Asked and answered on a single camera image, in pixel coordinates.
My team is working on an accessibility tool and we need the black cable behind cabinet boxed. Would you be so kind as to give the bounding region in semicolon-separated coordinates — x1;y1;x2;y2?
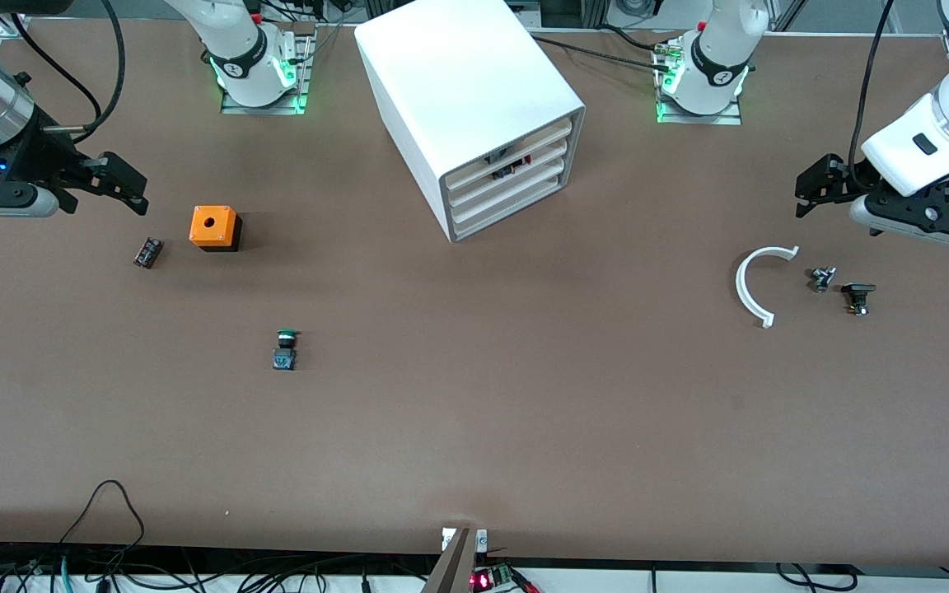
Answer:
524;25;677;75

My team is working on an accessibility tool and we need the black curled cable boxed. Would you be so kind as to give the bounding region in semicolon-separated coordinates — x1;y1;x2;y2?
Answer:
775;563;858;592

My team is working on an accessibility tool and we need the small black switch part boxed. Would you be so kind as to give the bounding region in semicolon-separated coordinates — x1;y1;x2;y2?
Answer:
841;282;877;317

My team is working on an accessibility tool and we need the circuit board with red light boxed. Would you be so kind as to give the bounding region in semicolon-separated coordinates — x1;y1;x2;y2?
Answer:
470;563;540;593

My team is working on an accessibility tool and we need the white curved arc piece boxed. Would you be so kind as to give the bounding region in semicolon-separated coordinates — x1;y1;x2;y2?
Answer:
736;245;801;329

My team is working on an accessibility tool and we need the black looped cable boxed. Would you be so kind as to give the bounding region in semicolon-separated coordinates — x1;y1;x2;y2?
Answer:
58;480;146;549

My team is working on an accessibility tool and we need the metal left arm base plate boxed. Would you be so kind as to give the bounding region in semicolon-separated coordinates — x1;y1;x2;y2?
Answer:
656;37;743;126

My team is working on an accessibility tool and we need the orange box with hole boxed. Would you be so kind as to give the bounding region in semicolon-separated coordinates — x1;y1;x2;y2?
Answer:
189;205;243;253

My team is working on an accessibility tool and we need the small white metal bracket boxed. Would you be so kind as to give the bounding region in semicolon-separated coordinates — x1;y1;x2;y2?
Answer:
442;528;489;552

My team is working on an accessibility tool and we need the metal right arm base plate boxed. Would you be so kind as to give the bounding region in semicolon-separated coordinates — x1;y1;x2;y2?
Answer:
221;25;315;116

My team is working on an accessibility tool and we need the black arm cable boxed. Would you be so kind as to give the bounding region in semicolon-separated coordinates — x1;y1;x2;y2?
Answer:
849;0;895;190
13;0;127;145

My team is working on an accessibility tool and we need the green push button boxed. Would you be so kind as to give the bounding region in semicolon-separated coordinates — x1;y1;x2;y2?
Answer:
272;329;301;371

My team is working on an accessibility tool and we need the brown angled metal bar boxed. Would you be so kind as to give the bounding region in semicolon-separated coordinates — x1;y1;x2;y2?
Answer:
421;529;475;593

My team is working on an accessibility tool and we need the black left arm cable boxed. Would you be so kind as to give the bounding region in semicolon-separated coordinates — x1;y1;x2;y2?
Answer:
849;0;895;190

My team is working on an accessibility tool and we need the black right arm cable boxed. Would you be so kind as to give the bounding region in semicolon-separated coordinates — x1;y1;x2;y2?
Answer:
13;0;127;145

